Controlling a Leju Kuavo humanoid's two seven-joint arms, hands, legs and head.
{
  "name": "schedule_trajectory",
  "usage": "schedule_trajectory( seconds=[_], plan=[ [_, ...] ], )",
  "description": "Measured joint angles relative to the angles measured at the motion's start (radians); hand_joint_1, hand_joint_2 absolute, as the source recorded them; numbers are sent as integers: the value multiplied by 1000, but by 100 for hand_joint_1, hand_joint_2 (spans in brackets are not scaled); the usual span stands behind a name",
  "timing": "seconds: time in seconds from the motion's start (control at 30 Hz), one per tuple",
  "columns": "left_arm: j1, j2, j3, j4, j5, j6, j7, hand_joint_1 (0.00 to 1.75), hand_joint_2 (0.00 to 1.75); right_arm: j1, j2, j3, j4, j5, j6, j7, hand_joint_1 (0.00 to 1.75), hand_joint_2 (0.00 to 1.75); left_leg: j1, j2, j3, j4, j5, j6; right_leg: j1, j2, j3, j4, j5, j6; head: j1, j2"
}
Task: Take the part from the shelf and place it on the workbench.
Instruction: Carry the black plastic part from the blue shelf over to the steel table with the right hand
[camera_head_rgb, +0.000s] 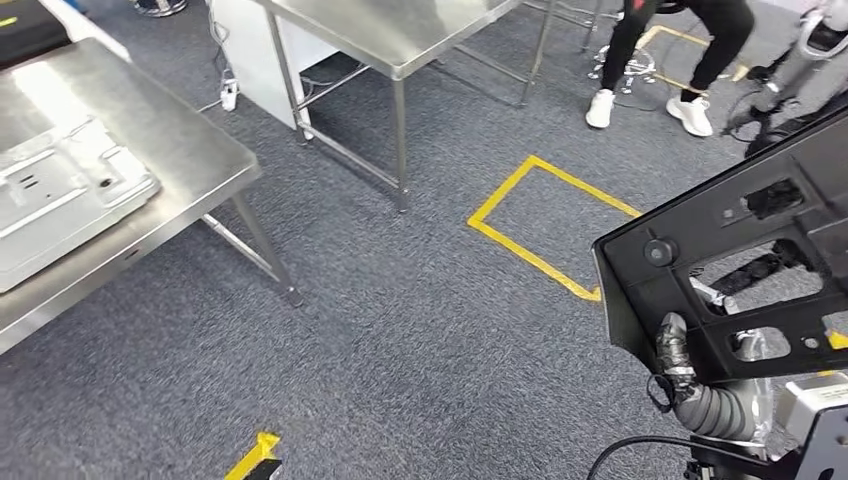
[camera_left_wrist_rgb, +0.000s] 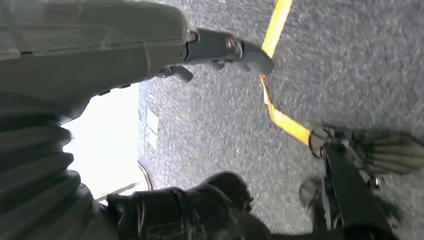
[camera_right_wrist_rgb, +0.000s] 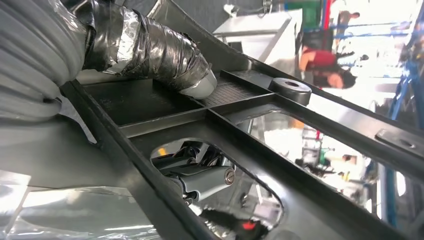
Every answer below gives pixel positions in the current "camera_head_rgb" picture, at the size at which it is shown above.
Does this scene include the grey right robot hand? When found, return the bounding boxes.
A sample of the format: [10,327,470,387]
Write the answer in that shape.
[654,312,702,400]

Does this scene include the black licence plate holder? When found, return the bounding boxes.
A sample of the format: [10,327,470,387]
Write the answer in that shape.
[592,105,848,386]

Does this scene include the steel workbench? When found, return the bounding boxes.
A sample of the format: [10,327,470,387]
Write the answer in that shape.
[0,36,306,356]

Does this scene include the yellow floor tape square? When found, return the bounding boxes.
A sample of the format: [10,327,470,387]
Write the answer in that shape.
[466,155,644,304]
[635,25,750,94]

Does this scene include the chrome stool base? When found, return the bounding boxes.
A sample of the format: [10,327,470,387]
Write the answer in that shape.
[589,44,657,94]

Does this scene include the person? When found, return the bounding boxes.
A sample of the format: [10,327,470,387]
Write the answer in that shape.
[586,0,757,138]

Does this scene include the grey humanoid robot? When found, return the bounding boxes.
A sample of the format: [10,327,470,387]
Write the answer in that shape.
[722,0,848,157]

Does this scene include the steel table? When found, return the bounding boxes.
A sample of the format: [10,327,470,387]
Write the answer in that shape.
[254,0,554,213]

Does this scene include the black robot foot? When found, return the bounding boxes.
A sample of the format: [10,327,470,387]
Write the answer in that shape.
[241,457,285,480]

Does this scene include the yellow floor tape strip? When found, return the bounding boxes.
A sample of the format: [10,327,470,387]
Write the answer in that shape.
[223,432,283,480]

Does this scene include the white cabinet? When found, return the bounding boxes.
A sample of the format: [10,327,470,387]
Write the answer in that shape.
[208,0,359,130]

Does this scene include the pale sheet metal panel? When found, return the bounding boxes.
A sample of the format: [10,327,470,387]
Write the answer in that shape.
[0,119,162,294]

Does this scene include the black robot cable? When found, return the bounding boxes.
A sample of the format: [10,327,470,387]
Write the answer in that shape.
[586,433,796,480]

